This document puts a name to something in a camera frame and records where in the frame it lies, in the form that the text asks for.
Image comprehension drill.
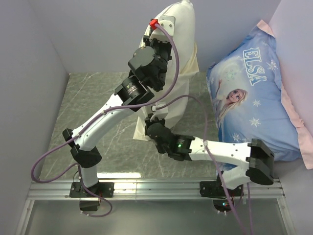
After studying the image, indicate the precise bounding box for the cream pillowcase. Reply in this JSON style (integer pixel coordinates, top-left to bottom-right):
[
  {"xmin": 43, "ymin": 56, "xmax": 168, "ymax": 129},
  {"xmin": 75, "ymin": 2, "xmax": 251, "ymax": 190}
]
[{"xmin": 132, "ymin": 41, "xmax": 200, "ymax": 142}]

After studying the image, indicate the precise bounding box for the white pillow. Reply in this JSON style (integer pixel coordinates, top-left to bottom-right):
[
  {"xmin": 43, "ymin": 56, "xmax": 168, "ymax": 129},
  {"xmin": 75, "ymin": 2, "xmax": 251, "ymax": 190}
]
[{"xmin": 155, "ymin": 0, "xmax": 199, "ymax": 81}]

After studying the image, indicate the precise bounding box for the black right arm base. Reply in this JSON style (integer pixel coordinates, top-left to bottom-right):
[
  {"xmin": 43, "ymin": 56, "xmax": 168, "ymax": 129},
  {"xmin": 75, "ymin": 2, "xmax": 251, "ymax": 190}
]
[{"xmin": 200, "ymin": 181, "xmax": 244, "ymax": 214}]

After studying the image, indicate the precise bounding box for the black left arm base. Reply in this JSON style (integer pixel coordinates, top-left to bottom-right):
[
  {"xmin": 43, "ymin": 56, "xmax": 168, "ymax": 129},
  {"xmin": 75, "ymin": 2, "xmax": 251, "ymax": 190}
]
[{"xmin": 69, "ymin": 182, "xmax": 114, "ymax": 212}]

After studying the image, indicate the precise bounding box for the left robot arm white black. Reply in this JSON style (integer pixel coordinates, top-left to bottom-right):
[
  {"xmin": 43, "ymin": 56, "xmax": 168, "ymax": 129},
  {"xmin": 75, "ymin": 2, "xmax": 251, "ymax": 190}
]
[{"xmin": 63, "ymin": 37, "xmax": 172, "ymax": 197}]

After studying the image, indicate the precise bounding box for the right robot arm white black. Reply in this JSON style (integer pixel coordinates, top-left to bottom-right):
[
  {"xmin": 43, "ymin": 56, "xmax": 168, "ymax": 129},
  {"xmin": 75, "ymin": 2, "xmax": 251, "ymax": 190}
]
[{"xmin": 145, "ymin": 114, "xmax": 274, "ymax": 196}]

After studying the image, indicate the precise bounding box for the blue Elsa pillow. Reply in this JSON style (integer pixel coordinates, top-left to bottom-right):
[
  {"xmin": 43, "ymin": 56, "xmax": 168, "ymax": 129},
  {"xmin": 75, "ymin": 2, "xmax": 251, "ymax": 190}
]
[{"xmin": 206, "ymin": 21, "xmax": 313, "ymax": 170}]

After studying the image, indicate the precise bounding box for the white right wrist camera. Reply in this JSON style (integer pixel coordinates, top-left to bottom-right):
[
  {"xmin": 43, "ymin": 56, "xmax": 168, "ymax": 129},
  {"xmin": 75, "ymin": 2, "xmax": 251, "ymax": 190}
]
[{"xmin": 147, "ymin": 102, "xmax": 169, "ymax": 121}]

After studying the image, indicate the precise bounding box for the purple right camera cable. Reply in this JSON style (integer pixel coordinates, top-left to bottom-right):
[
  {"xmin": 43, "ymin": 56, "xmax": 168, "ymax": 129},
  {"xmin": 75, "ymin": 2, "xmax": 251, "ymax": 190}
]
[{"xmin": 156, "ymin": 95, "xmax": 252, "ymax": 235}]

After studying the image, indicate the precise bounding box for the purple camera cable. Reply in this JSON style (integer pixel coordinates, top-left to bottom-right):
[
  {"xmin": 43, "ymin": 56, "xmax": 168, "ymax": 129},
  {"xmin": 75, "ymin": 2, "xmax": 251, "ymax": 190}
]
[
  {"xmin": 30, "ymin": 23, "xmax": 180, "ymax": 218},
  {"xmin": 156, "ymin": 95, "xmax": 252, "ymax": 235}
]

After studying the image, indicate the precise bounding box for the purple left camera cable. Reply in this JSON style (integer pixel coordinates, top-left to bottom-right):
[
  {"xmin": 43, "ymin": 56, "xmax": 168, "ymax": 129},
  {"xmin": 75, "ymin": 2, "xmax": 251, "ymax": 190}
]
[{"xmin": 30, "ymin": 23, "xmax": 180, "ymax": 218}]

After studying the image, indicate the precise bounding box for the aluminium mounting rail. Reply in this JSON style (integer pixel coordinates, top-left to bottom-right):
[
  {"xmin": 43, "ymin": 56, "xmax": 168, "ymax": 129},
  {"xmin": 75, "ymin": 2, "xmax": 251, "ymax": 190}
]
[{"xmin": 16, "ymin": 178, "xmax": 288, "ymax": 235}]

